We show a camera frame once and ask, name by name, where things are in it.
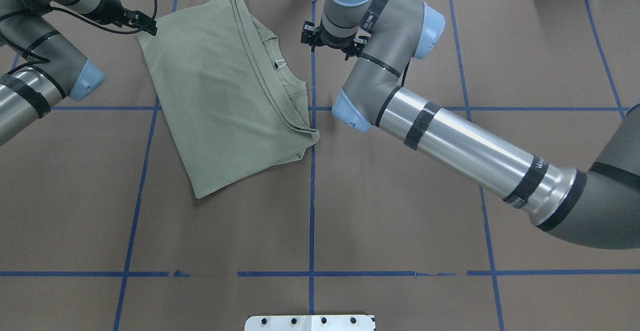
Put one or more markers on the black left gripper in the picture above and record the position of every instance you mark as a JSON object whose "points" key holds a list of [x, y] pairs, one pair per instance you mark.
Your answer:
{"points": [[111, 8]]}

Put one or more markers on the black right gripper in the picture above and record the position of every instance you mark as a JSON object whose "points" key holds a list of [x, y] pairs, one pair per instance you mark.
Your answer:
{"points": [[308, 37]]}

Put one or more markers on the sage green long-sleeve shirt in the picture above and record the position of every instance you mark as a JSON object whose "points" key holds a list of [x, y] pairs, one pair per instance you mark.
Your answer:
{"points": [[232, 104]]}

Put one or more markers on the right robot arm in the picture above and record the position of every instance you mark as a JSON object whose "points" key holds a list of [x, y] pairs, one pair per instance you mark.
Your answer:
{"points": [[599, 208]]}

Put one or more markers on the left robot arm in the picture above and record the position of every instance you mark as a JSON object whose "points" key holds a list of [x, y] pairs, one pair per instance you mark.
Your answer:
{"points": [[53, 68]]}

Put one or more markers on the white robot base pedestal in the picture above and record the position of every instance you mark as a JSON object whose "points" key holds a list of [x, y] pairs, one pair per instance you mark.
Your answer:
{"points": [[323, 322]]}

